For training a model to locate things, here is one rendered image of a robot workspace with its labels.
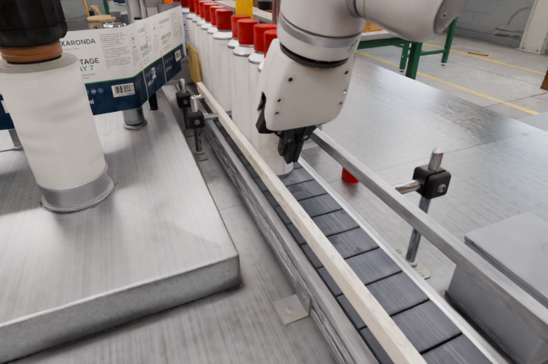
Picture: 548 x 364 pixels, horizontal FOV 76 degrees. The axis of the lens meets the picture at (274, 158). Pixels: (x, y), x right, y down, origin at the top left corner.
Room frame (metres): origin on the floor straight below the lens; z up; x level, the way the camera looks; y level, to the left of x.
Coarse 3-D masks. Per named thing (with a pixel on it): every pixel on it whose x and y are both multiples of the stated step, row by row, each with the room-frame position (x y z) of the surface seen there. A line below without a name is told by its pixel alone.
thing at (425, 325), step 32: (224, 128) 0.62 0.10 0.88; (320, 192) 0.41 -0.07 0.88; (288, 224) 0.34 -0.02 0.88; (320, 224) 0.34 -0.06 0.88; (352, 224) 0.34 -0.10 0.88; (352, 256) 0.29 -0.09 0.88; (384, 256) 0.28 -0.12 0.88; (384, 288) 0.24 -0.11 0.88; (416, 288) 0.24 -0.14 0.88; (352, 320) 0.21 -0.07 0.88; (416, 320) 0.21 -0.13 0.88; (448, 320) 0.21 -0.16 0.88; (384, 352) 0.18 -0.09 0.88; (448, 352) 0.18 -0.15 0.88; (480, 352) 0.18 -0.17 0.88
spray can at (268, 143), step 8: (264, 32) 0.47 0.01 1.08; (272, 32) 0.46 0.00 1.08; (264, 40) 0.46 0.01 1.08; (264, 48) 0.46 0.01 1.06; (264, 56) 0.46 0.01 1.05; (264, 136) 0.45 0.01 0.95; (272, 136) 0.44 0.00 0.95; (264, 144) 0.45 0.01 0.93; (272, 144) 0.44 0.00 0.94; (264, 152) 0.45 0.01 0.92; (272, 152) 0.44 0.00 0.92; (264, 160) 0.45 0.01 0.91; (272, 160) 0.44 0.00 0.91; (280, 160) 0.44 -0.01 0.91; (272, 168) 0.44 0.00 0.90; (280, 168) 0.44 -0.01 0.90; (288, 168) 0.45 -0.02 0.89; (280, 176) 0.44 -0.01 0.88
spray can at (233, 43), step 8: (232, 16) 0.60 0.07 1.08; (240, 16) 0.60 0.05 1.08; (248, 16) 0.60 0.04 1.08; (232, 24) 0.60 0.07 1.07; (232, 32) 0.60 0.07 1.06; (232, 40) 0.60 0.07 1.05; (232, 48) 0.59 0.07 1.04; (232, 56) 0.59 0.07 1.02; (232, 64) 0.59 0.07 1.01; (232, 72) 0.59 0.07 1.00; (232, 80) 0.59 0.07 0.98; (232, 88) 0.60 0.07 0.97; (232, 96) 0.60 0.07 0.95; (232, 104) 0.60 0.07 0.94; (232, 112) 0.60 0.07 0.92; (232, 120) 0.60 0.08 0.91
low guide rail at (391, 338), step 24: (240, 144) 0.50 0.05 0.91; (264, 168) 0.41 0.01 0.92; (288, 192) 0.36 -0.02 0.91; (312, 240) 0.28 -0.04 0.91; (336, 264) 0.24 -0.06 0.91; (360, 288) 0.21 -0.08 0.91; (360, 312) 0.20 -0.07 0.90; (384, 312) 0.19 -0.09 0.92; (384, 336) 0.17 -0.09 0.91; (408, 360) 0.15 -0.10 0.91
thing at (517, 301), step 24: (336, 144) 0.39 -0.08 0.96; (360, 168) 0.34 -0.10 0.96; (384, 192) 0.29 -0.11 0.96; (408, 216) 0.26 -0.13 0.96; (432, 240) 0.23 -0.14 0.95; (456, 240) 0.22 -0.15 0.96; (456, 264) 0.21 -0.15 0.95; (480, 264) 0.19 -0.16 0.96; (504, 288) 0.17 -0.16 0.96; (528, 312) 0.15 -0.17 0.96
